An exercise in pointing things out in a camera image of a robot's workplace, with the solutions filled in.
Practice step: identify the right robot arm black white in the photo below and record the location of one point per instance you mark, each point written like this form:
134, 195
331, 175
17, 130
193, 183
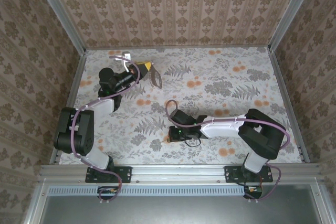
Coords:
262, 134

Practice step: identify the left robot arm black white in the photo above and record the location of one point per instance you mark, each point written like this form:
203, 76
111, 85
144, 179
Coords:
78, 129

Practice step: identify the floral patterned table cover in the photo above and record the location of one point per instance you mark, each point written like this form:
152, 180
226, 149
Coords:
204, 153

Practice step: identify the grey metal sheet panel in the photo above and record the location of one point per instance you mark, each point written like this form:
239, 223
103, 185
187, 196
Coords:
178, 211

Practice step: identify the small connector plug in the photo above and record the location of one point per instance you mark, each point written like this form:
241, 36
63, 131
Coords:
253, 190
109, 191

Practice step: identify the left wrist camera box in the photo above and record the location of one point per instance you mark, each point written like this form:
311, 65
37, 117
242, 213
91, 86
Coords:
127, 56

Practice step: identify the aluminium frame rail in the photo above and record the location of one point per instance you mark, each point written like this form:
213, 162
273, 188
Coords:
178, 172

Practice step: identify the aluminium side rail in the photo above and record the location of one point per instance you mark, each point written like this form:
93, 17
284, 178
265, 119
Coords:
73, 87
279, 87

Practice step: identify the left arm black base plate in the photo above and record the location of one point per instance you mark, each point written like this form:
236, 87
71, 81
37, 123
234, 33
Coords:
123, 174

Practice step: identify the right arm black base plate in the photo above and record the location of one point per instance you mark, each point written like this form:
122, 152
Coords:
232, 174

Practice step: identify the aluminium corner post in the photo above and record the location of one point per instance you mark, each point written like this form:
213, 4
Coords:
60, 11
291, 11

